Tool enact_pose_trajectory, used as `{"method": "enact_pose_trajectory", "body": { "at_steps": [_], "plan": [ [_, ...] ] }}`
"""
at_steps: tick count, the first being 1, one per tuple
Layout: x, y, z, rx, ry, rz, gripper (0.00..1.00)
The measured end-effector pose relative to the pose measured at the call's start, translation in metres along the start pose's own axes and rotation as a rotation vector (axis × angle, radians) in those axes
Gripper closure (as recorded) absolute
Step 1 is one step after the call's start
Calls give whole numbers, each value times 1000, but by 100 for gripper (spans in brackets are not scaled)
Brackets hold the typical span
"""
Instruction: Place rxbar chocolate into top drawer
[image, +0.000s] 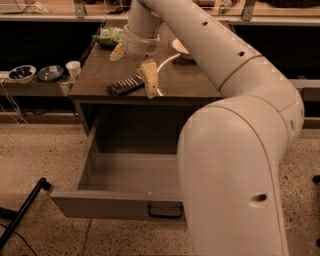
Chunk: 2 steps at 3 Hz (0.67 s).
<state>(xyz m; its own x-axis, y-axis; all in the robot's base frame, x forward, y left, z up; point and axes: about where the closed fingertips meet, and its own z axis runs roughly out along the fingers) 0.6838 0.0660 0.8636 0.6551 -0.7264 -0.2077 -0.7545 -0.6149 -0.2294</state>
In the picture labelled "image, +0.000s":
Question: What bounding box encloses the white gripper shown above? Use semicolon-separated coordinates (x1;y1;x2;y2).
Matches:
110;25;160;99

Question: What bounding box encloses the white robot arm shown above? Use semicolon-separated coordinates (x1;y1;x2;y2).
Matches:
122;0;304;256

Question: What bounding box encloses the grey drawer cabinet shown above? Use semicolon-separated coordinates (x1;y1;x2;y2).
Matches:
68;19;224;141

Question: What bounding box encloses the open grey top drawer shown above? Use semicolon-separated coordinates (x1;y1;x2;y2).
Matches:
51;113;183;220

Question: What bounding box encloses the green chip bag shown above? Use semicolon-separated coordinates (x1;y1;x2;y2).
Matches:
93;27;122;47

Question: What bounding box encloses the white paper bowl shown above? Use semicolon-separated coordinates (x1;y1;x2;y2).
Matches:
172;39;192;60

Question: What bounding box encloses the white paper cup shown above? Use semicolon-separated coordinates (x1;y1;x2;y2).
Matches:
66;61;81;81

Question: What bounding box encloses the low side shelf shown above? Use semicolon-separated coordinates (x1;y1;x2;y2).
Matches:
0;76;74;97

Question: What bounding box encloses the blue grey bowl right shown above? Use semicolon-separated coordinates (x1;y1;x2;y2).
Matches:
37;65;64;82

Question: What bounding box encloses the blue white bowl left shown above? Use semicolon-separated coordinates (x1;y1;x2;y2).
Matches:
9;65;36;84

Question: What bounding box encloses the black metal stand leg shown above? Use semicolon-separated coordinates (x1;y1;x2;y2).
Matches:
0;177;51;249

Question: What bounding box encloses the white cable on floor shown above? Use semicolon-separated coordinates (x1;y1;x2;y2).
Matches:
0;78;29;126

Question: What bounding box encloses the black drawer handle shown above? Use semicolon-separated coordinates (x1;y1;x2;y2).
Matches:
147;205;184;220

